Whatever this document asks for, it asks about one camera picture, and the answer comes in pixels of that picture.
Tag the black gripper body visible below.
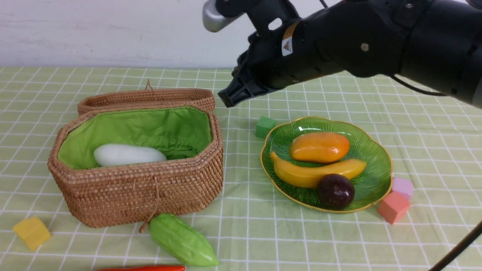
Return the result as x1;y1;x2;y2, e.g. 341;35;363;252
218;8;362;108

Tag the orange mango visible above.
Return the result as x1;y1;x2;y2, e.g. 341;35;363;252
289;132;351;164

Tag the yellow banana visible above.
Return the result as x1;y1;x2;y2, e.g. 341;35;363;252
270;152;367;189

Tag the dark purple mangosteen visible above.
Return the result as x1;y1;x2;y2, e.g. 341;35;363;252
316;174;355;210

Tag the green bitter gourd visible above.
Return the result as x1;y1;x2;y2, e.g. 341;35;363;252
149;213;219;266

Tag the white radish with leaves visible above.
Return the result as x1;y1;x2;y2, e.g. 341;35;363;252
93;143;167;167

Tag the red carrot with leaves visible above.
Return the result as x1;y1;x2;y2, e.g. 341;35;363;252
100;265;186;271

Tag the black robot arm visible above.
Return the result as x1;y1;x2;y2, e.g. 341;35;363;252
203;0;482;108

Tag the green foam cube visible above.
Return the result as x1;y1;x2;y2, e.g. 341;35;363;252
255;116;277;139

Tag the woven rattan basket lid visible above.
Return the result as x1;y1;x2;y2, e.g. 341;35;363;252
77;80;215;115

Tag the green glass leaf plate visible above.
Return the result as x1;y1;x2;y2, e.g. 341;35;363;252
260;116;393;214

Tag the pink foam cube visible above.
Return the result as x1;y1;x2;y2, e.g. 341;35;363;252
391;177;414;201

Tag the orange foam cube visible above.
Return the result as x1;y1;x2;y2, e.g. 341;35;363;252
377;192;411;225

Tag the woven rattan basket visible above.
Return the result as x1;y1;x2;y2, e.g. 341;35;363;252
47;104;224;228

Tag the green checkered tablecloth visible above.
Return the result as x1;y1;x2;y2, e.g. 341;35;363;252
0;67;482;271

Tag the yellow foam cube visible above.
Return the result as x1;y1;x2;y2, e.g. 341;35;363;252
12;217;51;251

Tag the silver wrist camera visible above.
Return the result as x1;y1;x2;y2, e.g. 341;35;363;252
202;0;302;38

